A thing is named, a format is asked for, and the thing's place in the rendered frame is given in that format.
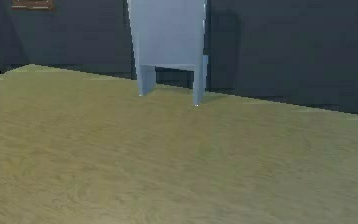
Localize brown framed picture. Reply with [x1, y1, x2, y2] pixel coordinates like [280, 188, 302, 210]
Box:
[10, 0, 55, 12]

